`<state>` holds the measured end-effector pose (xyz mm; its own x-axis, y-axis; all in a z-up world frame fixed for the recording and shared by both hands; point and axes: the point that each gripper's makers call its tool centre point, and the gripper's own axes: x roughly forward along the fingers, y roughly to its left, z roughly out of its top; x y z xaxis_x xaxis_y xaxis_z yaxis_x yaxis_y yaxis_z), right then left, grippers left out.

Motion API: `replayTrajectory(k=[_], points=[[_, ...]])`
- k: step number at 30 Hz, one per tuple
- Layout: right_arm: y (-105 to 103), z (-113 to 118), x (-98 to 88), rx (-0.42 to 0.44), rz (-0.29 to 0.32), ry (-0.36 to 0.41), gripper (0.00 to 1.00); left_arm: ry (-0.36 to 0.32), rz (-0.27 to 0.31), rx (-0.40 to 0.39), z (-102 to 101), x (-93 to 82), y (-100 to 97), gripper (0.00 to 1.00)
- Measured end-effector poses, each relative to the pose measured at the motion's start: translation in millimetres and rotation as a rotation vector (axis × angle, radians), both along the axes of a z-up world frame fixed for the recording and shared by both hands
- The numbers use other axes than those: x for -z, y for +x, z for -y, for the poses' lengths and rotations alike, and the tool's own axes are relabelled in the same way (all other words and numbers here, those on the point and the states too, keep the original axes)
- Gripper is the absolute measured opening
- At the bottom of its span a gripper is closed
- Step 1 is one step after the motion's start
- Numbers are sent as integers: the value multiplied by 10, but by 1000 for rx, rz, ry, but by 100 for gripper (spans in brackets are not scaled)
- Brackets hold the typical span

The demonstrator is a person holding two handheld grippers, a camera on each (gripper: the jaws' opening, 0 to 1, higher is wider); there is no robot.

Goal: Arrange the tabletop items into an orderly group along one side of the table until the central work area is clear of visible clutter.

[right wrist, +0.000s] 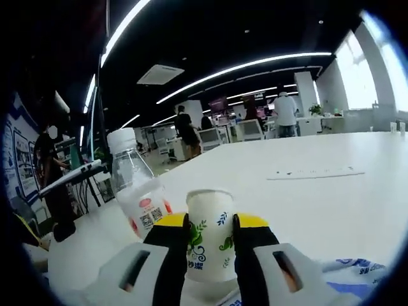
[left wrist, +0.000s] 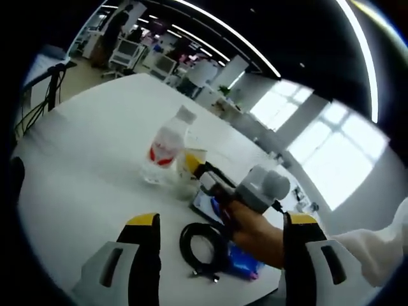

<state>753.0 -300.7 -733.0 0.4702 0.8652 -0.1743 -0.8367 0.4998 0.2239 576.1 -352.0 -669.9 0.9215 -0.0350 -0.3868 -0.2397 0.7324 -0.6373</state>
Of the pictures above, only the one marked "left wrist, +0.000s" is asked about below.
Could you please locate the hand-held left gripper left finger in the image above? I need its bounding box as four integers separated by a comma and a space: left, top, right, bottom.
68, 212, 162, 306

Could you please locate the white printed board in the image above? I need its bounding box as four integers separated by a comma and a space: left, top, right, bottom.
23, 52, 70, 87

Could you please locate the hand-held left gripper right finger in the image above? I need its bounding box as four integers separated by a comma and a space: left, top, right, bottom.
281, 210, 377, 306

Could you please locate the blue plastic bag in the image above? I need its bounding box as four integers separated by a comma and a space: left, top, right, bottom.
227, 243, 267, 282

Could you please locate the clear plastic water bottle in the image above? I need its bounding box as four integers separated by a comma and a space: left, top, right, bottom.
140, 106, 196, 186

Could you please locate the white office chair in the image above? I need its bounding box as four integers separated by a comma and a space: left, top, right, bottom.
101, 38, 145, 79
149, 55, 179, 84

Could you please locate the ceiling light strip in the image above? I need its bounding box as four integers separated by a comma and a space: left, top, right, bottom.
176, 0, 282, 78
333, 0, 381, 124

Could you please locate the clear packet with blue disc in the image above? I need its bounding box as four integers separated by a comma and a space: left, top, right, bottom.
190, 187, 231, 226

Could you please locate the wide window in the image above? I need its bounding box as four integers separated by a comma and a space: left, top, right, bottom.
286, 103, 391, 212

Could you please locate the white paper cup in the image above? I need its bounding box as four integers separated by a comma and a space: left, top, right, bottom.
174, 147, 209, 201

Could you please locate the person's right hand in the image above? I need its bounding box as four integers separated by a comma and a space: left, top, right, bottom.
222, 202, 286, 268

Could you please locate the black stand with cables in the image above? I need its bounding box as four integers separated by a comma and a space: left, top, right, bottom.
15, 60, 78, 135

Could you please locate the narrow window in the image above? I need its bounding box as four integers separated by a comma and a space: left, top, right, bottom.
249, 85, 315, 132

